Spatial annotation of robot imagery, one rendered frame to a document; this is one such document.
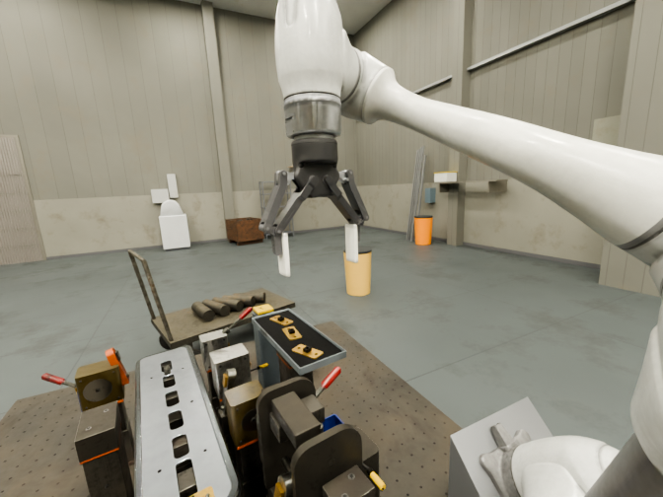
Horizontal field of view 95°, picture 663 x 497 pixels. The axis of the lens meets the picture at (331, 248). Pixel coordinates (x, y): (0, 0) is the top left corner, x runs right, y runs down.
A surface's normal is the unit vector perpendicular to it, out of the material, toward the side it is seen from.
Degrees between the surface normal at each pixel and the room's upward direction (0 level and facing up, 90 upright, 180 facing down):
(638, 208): 96
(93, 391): 90
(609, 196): 96
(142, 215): 90
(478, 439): 44
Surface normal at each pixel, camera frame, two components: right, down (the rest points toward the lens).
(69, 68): 0.44, 0.16
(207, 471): -0.04, -0.98
